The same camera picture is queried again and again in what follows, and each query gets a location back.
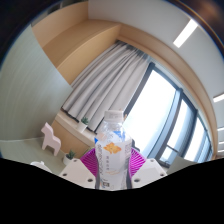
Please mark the ceiling strip lights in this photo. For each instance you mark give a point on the ceiling strip lights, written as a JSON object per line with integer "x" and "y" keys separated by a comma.
{"x": 185, "y": 33}

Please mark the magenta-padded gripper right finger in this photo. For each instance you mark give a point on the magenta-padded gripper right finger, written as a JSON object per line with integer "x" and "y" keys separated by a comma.
{"x": 149, "y": 171}

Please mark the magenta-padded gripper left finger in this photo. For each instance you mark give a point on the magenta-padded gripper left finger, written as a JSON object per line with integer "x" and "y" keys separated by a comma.
{"x": 76, "y": 172}

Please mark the clear plastic water bottle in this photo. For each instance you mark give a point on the clear plastic water bottle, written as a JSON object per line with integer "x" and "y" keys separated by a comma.
{"x": 113, "y": 150}

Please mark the grey-green desk partition panel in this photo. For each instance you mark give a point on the grey-green desk partition panel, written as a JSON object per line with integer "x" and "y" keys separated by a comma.
{"x": 30, "y": 93}

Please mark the pink horse figurine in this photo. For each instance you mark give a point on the pink horse figurine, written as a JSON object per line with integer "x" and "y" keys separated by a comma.
{"x": 50, "y": 140}

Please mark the small plant in white pot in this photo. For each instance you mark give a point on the small plant in white pot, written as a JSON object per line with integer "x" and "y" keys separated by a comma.
{"x": 67, "y": 159}
{"x": 82, "y": 126}

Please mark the grey pleated curtain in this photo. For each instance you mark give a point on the grey pleated curtain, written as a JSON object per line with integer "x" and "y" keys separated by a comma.
{"x": 106, "y": 83}

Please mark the dark-framed window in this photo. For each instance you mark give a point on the dark-framed window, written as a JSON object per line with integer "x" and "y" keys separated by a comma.
{"x": 156, "y": 110}

